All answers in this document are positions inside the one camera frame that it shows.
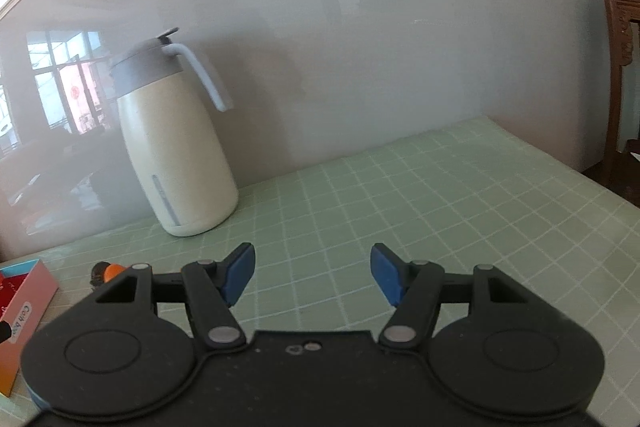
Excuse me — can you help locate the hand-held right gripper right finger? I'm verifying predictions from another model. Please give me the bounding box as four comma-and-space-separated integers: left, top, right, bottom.
370, 243, 529, 352

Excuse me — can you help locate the cream thermos jug grey lid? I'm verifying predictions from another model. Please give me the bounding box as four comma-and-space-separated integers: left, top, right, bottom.
109, 27, 240, 238

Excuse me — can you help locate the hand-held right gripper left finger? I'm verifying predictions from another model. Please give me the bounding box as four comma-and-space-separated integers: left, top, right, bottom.
95, 243, 257, 352

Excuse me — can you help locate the carved wooden furniture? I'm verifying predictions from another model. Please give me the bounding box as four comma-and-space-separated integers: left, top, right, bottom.
597, 0, 640, 208

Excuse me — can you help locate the pink cardboard box red inside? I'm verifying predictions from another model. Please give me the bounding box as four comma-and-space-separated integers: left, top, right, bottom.
0, 258, 60, 397

